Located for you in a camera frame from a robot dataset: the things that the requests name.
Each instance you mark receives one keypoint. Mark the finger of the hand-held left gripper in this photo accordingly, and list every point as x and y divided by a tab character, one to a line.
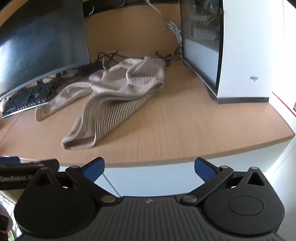
52	164
9	159

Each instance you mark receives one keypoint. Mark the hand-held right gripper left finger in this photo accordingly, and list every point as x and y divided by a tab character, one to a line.
94	170

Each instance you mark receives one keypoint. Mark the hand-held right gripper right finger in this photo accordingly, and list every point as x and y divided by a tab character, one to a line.
203	170

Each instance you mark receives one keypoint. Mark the beige striped sweater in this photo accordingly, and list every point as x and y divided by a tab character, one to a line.
120	85

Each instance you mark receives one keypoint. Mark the quilted cartoon print mat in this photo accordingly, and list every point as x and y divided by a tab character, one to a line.
7	197

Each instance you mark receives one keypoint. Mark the black computer keyboard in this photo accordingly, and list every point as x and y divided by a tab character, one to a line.
27	98

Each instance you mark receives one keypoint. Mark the white paper with red lines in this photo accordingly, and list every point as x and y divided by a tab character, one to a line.
285	102

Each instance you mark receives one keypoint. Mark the black curved computer monitor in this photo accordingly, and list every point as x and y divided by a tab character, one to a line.
41	41

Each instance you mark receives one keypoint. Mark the white computer case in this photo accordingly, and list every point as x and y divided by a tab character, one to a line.
247	46

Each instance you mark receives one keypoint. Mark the black speaker bar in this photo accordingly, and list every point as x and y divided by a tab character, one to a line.
101	7

